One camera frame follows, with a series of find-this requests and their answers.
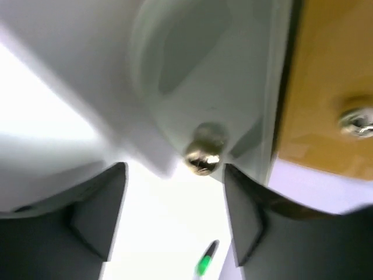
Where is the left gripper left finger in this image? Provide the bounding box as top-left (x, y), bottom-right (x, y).
top-left (1, 162), bottom-right (128, 279)

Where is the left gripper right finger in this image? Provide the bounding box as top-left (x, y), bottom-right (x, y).
top-left (224, 164), bottom-right (372, 279)

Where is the green highlighter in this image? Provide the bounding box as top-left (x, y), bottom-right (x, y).
top-left (193, 240), bottom-right (220, 279)

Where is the yellow drawer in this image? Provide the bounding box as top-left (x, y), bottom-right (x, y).
top-left (273, 0), bottom-right (373, 181)

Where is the grey bottom drawer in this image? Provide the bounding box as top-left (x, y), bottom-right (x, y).
top-left (1, 1), bottom-right (294, 183)

